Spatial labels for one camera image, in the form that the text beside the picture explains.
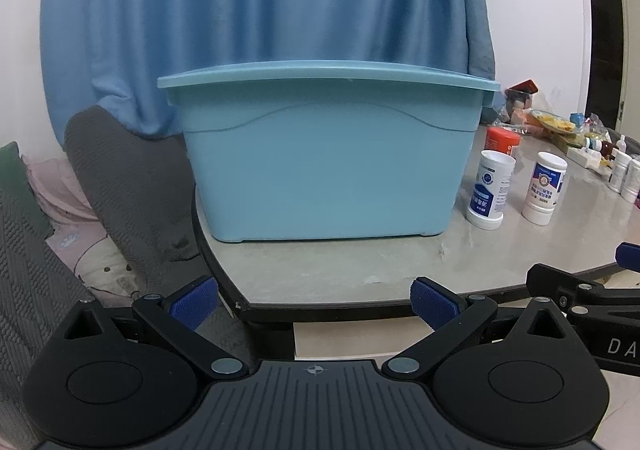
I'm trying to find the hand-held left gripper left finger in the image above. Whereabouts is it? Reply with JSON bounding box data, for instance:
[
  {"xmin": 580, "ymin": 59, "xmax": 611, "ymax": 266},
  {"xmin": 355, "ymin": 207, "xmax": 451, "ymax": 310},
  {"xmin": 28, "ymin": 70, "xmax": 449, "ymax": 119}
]
[{"xmin": 62, "ymin": 275, "xmax": 251, "ymax": 378}]

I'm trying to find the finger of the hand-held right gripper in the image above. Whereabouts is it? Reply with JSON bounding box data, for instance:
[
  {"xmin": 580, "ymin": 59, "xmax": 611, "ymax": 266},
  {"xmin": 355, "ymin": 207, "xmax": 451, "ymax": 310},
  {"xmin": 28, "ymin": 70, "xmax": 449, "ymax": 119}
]
[
  {"xmin": 526, "ymin": 263, "xmax": 640, "ymax": 323},
  {"xmin": 615, "ymin": 241, "xmax": 640, "ymax": 276}
]

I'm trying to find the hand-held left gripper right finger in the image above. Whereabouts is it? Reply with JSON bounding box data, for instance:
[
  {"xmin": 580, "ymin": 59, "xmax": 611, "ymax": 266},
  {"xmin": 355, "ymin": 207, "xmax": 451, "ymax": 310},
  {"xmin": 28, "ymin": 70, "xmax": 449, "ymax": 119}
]
[{"xmin": 382, "ymin": 277, "xmax": 577, "ymax": 378}]

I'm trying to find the white bottle with red-blue logo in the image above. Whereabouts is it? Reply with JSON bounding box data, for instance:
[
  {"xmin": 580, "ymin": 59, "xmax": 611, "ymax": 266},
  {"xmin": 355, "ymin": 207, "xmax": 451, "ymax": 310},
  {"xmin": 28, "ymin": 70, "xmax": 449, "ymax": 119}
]
[{"xmin": 521, "ymin": 151, "xmax": 569, "ymax": 226}]

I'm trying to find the white bottle with blue label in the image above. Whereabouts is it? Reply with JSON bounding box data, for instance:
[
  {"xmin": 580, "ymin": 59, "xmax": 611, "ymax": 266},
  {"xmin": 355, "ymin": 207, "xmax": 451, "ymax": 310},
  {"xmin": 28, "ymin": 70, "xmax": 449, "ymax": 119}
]
[{"xmin": 465, "ymin": 149, "xmax": 516, "ymax": 231}]

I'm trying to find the orange bottle with white lid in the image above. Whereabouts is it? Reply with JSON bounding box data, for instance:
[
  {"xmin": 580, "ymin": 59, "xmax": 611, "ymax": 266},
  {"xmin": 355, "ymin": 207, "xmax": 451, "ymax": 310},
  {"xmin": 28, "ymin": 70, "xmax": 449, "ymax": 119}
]
[{"xmin": 485, "ymin": 126, "xmax": 522, "ymax": 157}]

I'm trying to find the light blue plastic storage bin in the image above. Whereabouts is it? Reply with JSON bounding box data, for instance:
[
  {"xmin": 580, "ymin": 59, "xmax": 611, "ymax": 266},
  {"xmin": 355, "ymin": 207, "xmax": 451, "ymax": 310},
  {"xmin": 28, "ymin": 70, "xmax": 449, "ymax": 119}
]
[{"xmin": 157, "ymin": 59, "xmax": 501, "ymax": 245}]

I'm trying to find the grey desktop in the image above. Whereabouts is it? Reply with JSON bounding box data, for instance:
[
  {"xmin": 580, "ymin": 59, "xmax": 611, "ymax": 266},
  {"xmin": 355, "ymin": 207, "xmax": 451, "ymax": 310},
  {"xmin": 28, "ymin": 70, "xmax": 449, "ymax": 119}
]
[{"xmin": 192, "ymin": 123, "xmax": 640, "ymax": 327}]

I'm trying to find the white medicine bottle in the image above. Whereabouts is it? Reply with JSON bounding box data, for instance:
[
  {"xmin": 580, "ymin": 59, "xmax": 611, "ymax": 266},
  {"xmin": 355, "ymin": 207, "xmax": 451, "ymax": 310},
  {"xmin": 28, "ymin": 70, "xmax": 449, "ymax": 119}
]
[
  {"xmin": 607, "ymin": 150, "xmax": 634, "ymax": 194},
  {"xmin": 620, "ymin": 162, "xmax": 640, "ymax": 204}
]

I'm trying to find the white flat box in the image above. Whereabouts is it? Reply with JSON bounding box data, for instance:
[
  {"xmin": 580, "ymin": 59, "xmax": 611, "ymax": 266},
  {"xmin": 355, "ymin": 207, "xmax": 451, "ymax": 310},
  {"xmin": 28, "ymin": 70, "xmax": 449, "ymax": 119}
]
[{"xmin": 569, "ymin": 146, "xmax": 607, "ymax": 170}]

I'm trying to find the grey knitted blanket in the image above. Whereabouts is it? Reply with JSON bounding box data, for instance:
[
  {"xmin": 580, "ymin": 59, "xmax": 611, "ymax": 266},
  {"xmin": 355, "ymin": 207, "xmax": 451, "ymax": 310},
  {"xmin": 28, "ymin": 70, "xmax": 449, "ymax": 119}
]
[{"xmin": 0, "ymin": 105, "xmax": 251, "ymax": 450}]

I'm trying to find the plate of yellow food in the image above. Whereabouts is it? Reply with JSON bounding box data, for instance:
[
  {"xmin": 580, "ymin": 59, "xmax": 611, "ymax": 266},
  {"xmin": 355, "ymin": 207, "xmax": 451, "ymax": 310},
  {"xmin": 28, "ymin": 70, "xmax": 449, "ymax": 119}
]
[{"xmin": 528, "ymin": 109, "xmax": 577, "ymax": 134}]

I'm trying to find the pink blanket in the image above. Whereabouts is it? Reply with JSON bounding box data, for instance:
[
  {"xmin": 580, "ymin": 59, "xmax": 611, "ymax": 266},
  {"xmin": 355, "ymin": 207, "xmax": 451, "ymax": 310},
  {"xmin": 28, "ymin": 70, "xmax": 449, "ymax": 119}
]
[{"xmin": 22, "ymin": 154, "xmax": 147, "ymax": 302}]

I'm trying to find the plastic bag with red box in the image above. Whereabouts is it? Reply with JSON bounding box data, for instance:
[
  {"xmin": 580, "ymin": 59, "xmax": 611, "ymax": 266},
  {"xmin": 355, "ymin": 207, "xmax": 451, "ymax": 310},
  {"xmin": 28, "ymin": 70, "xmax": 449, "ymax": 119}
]
[{"xmin": 503, "ymin": 79, "xmax": 542, "ymax": 125}]

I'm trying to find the green pillow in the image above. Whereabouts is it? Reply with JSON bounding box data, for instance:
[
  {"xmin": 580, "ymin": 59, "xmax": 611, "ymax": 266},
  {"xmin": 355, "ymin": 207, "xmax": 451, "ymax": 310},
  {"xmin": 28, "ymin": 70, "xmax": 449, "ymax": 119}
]
[{"xmin": 0, "ymin": 140, "xmax": 54, "ymax": 242}]

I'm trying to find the dark door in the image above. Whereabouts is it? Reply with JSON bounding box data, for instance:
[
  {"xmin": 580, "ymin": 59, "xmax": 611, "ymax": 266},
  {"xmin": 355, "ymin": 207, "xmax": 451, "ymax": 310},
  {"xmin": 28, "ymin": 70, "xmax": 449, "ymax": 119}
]
[{"xmin": 581, "ymin": 0, "xmax": 640, "ymax": 123}]

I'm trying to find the blue curtain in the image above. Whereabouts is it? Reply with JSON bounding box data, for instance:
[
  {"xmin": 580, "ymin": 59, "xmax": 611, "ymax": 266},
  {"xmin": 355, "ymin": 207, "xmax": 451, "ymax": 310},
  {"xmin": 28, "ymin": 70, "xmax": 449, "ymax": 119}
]
[{"xmin": 40, "ymin": 0, "xmax": 497, "ymax": 142}]

